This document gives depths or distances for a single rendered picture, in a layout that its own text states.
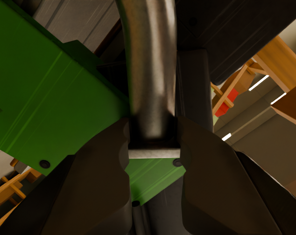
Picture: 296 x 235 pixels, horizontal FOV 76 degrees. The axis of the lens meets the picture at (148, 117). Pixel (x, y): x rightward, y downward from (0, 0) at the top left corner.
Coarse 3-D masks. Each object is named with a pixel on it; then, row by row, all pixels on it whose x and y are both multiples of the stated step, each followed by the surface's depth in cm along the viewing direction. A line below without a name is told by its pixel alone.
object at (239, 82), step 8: (240, 72) 351; (248, 72) 380; (232, 80) 371; (240, 80) 359; (248, 80) 370; (216, 88) 322; (224, 88) 371; (232, 88) 330; (240, 88) 363; (216, 96) 372; (224, 96) 318; (232, 96) 340; (216, 104) 306; (224, 104) 327; (232, 104) 325; (216, 112) 332; (224, 112) 321; (216, 120) 310
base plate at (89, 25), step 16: (48, 0) 40; (64, 0) 43; (80, 0) 48; (96, 0) 52; (112, 0) 59; (48, 16) 43; (64, 16) 48; (80, 16) 52; (96, 16) 59; (112, 16) 66; (64, 32) 52; (80, 32) 59; (96, 32) 66; (96, 48) 77
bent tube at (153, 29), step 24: (120, 0) 9; (144, 0) 9; (168, 0) 9; (144, 24) 9; (168, 24) 9; (144, 48) 10; (168, 48) 10; (144, 72) 10; (168, 72) 10; (144, 96) 11; (168, 96) 11; (144, 120) 12; (168, 120) 12; (144, 144) 12; (168, 144) 12
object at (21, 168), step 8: (120, 24) 23; (112, 32) 24; (120, 32) 24; (104, 40) 24; (112, 40) 24; (120, 40) 24; (104, 48) 25; (112, 48) 24; (120, 48) 24; (104, 56) 25; (112, 56) 25; (120, 56) 25; (16, 160) 34; (16, 168) 34; (24, 168) 34
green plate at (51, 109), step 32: (0, 0) 12; (0, 32) 12; (32, 32) 12; (0, 64) 13; (32, 64) 13; (64, 64) 13; (96, 64) 19; (0, 96) 15; (32, 96) 15; (64, 96) 15; (96, 96) 14; (0, 128) 16; (32, 128) 16; (64, 128) 16; (96, 128) 16; (32, 160) 18; (160, 160) 17
